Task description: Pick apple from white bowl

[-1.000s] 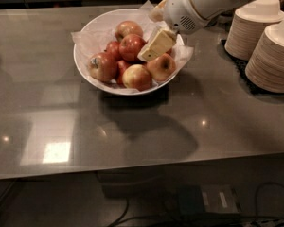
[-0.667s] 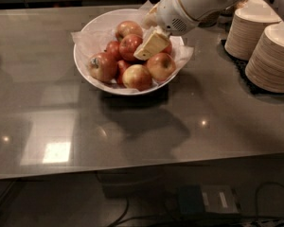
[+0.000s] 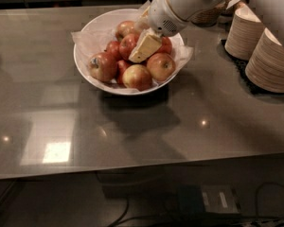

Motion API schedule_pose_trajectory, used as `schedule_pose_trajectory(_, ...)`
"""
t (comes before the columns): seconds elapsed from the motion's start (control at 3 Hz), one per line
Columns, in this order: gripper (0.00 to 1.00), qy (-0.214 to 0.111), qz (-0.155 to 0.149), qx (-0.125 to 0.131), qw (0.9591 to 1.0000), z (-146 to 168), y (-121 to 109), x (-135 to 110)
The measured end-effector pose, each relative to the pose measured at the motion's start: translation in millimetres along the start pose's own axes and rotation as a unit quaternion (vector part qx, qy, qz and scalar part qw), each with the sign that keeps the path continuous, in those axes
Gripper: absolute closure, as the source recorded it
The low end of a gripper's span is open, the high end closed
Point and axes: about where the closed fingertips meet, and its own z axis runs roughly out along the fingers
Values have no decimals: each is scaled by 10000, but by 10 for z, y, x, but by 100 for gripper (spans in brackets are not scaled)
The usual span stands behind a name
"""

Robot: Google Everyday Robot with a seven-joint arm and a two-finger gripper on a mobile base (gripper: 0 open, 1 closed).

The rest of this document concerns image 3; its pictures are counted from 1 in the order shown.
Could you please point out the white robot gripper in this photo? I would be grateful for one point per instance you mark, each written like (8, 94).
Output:
(162, 16)

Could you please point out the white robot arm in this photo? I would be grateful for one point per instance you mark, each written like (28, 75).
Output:
(269, 12)

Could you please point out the top yellow-red apple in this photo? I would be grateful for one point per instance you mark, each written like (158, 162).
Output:
(125, 28)

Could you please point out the yellow-red apple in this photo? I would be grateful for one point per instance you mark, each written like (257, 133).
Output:
(161, 66)
(125, 28)
(137, 76)

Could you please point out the right dark red apple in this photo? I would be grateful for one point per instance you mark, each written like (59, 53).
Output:
(166, 46)

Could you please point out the small red apple left-centre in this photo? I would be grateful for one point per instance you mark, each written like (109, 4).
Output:
(112, 47)

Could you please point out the right front yellow-red apple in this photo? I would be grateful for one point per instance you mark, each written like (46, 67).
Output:
(161, 66)

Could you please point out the hidden red apple in middle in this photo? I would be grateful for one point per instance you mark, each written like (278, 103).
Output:
(122, 66)

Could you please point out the white ceramic bowl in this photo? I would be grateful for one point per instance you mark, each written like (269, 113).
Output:
(94, 26)

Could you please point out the left red apple with sticker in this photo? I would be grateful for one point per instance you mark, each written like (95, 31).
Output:
(102, 66)

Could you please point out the white paper bowl liner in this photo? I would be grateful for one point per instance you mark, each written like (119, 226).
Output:
(91, 38)

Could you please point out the glass jar with cereal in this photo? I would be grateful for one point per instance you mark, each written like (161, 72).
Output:
(209, 17)

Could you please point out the rear stack of paper plates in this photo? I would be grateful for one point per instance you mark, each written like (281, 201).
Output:
(244, 33)

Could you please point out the stack of paper plates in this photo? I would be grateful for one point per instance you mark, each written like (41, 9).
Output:
(266, 65)
(244, 33)

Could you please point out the black tray under plates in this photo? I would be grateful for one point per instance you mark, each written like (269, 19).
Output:
(239, 66)

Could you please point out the front stack of paper plates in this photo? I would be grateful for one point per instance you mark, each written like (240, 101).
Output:
(266, 65)

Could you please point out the black box under table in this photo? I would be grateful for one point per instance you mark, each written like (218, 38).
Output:
(208, 200)

